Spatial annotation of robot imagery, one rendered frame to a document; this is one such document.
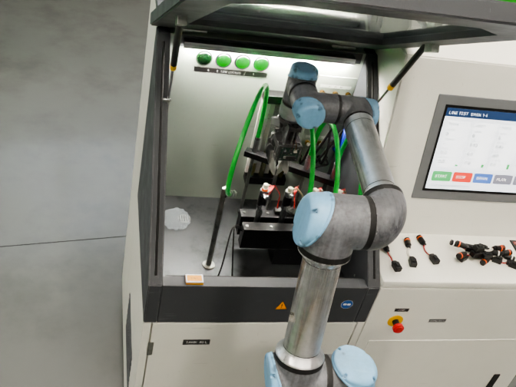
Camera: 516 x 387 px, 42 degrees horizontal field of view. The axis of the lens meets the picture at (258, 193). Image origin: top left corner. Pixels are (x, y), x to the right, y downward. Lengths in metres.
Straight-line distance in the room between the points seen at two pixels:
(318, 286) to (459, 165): 0.93
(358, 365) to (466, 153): 0.88
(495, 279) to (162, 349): 1.07
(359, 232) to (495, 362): 1.34
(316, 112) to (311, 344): 0.55
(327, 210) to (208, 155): 1.00
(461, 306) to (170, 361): 0.95
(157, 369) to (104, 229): 1.37
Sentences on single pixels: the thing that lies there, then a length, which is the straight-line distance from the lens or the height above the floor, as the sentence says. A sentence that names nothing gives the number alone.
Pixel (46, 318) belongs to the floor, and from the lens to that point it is 3.08.
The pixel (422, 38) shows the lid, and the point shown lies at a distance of 1.83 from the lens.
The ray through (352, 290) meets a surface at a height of 0.94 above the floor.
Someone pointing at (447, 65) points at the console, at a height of 1.53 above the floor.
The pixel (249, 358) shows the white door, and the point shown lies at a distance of 2.24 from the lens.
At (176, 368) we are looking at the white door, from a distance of 2.23.
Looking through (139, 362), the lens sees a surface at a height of 0.60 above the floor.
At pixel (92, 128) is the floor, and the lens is 4.15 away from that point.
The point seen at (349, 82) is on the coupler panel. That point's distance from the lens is 2.25.
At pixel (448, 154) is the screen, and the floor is 1.26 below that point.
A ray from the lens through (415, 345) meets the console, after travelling 2.39.
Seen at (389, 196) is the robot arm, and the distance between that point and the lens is 1.46.
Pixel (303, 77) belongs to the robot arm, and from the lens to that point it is 1.75.
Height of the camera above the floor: 2.36
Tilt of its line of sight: 38 degrees down
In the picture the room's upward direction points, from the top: 14 degrees clockwise
